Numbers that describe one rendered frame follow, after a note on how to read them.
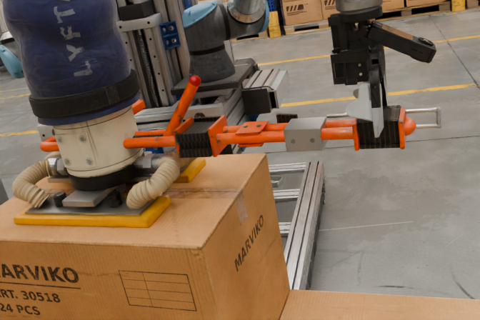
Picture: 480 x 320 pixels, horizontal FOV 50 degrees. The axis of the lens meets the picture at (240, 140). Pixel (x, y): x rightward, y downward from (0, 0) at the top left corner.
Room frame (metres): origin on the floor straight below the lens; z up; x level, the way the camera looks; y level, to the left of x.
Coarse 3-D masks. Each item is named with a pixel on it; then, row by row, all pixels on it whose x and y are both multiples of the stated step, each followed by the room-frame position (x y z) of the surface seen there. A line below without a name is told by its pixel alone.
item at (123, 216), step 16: (64, 192) 1.03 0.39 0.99; (112, 192) 0.98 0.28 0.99; (32, 208) 1.04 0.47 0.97; (48, 208) 1.02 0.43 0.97; (64, 208) 1.00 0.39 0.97; (80, 208) 0.99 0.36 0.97; (96, 208) 0.97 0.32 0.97; (112, 208) 0.96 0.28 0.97; (128, 208) 0.94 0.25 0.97; (144, 208) 0.93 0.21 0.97; (160, 208) 0.93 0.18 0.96; (16, 224) 1.02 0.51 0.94; (32, 224) 1.00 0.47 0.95; (48, 224) 0.98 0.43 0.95; (64, 224) 0.96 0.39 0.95; (80, 224) 0.95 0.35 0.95; (96, 224) 0.93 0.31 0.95; (112, 224) 0.92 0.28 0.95; (128, 224) 0.90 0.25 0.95; (144, 224) 0.89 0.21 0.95
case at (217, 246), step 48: (48, 192) 1.17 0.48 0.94; (192, 192) 1.01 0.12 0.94; (240, 192) 0.97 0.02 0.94; (0, 240) 0.97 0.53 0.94; (48, 240) 0.92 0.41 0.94; (96, 240) 0.88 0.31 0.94; (144, 240) 0.84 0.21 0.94; (192, 240) 0.81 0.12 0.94; (240, 240) 0.93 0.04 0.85; (0, 288) 0.99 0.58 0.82; (48, 288) 0.93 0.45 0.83; (96, 288) 0.88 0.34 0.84; (144, 288) 0.84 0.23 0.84; (192, 288) 0.80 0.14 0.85; (240, 288) 0.88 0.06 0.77; (288, 288) 1.13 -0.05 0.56
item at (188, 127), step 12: (192, 120) 1.03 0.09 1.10; (204, 120) 1.03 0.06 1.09; (216, 120) 1.02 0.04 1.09; (180, 132) 0.98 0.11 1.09; (192, 132) 0.97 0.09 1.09; (204, 132) 0.93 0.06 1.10; (216, 132) 0.95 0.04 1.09; (180, 144) 0.96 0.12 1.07; (192, 144) 0.95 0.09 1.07; (204, 144) 0.94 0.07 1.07; (216, 144) 0.94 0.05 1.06; (180, 156) 0.95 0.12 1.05; (192, 156) 0.94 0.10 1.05; (204, 156) 0.93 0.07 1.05
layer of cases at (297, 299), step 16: (288, 304) 1.09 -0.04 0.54; (304, 304) 1.08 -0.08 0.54; (320, 304) 1.07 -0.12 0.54; (336, 304) 1.05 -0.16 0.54; (352, 304) 1.04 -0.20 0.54; (368, 304) 1.03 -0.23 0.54; (384, 304) 1.02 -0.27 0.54; (400, 304) 1.01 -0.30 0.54; (416, 304) 1.00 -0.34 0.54; (432, 304) 0.99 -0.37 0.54; (448, 304) 0.98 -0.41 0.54; (464, 304) 0.97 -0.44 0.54
